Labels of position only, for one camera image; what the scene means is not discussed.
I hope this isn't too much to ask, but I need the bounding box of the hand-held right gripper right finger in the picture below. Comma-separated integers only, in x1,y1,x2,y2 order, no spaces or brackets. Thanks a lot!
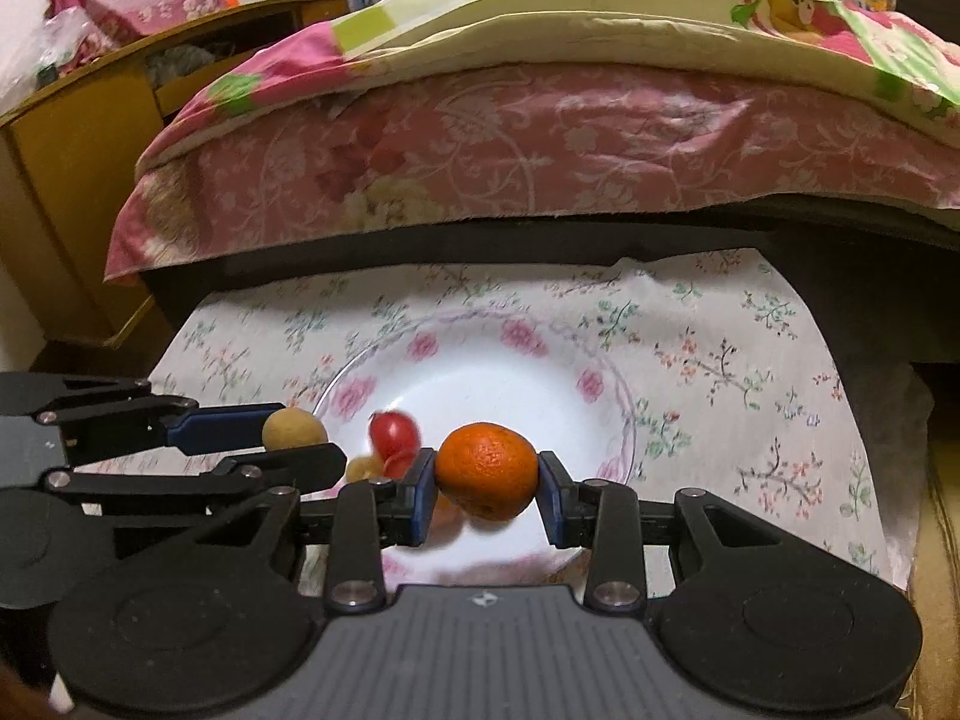
535,450,781,612

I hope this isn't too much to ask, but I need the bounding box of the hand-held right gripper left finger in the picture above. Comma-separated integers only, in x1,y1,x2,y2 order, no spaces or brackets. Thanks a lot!
187,447,440,614

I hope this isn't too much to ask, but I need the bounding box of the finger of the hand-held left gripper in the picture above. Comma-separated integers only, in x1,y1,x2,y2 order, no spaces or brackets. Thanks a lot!
45,442,347,533
0,373,280,462

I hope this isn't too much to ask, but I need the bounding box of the dark orange rough mandarin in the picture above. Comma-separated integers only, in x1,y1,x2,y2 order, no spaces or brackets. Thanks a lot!
436,423,540,522

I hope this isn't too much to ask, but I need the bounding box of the white floral-rimmed plate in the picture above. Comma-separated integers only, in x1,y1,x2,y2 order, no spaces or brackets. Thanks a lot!
311,307,638,593

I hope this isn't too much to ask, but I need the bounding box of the floral white tablecloth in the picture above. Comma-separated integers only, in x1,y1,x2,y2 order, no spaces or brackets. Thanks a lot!
146,247,901,601

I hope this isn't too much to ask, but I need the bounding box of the yellow wooden cabinet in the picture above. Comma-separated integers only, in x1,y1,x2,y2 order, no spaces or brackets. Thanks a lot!
0,0,353,350

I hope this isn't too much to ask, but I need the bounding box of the pink floral bed sheet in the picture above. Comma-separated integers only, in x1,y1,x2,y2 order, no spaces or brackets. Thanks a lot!
105,64,960,286

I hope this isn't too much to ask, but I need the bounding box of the grey cloth bundle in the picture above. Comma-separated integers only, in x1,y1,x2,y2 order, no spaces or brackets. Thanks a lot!
146,45,226,89

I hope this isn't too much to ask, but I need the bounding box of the clear plastic bag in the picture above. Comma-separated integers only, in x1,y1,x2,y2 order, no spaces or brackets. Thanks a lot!
34,7,111,85

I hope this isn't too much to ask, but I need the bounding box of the patchwork pink green quilt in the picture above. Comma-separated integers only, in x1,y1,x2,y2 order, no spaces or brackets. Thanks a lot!
135,0,960,181

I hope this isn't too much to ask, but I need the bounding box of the dark bed frame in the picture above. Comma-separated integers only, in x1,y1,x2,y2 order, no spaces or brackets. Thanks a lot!
142,199,960,391

